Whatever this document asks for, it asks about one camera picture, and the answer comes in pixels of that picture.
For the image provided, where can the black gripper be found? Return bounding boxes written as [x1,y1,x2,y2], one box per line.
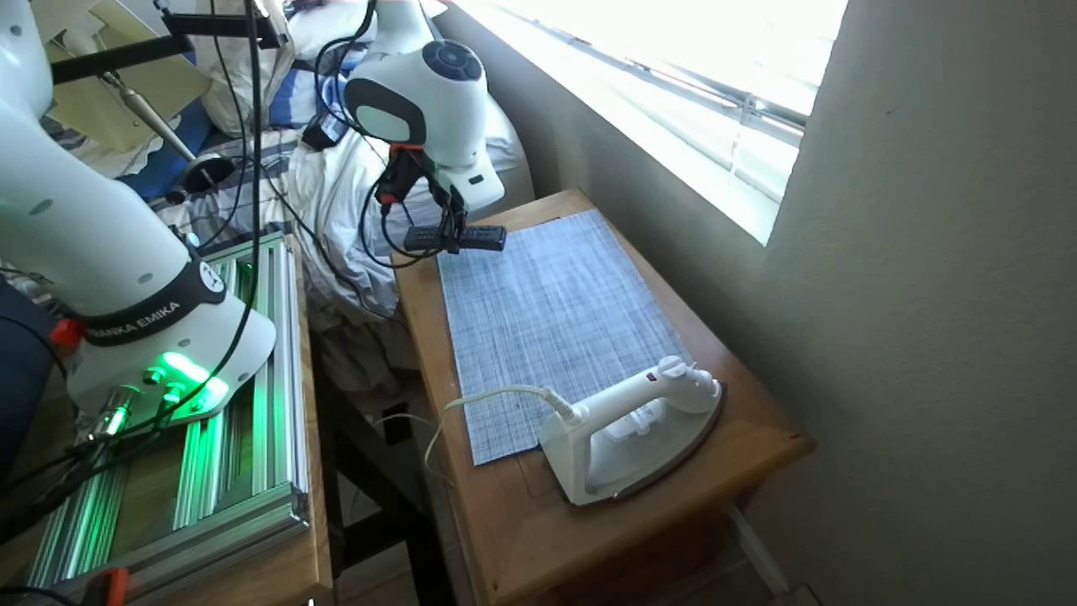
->
[422,159,465,233]

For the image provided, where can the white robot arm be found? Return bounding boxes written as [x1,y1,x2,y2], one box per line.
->
[0,0,506,431]

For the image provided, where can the grey woven placemat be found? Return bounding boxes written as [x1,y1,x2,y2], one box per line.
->
[438,211,687,466]

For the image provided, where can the white clothes iron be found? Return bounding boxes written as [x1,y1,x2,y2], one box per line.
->
[543,357,725,509]

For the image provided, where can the wooden side table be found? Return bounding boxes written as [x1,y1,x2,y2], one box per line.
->
[397,193,811,606]

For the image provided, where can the white iron power cord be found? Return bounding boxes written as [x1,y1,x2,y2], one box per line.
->
[422,381,566,472]

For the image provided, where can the black hanging cables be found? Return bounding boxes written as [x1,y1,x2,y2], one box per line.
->
[0,0,384,531]

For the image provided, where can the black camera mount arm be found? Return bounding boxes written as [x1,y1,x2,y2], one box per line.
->
[52,14,281,83]

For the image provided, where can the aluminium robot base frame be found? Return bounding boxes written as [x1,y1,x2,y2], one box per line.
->
[6,237,320,606]

